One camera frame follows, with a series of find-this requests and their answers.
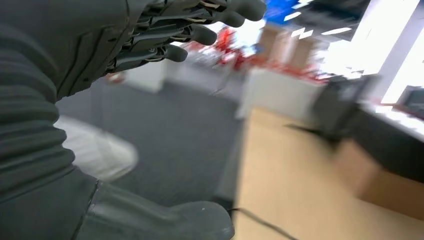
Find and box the white background counter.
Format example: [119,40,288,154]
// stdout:
[236,67,327,123]

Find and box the thin black cable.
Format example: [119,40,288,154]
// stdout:
[227,207,301,240]

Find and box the white floor power strip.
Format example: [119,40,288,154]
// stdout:
[53,115,139,184]

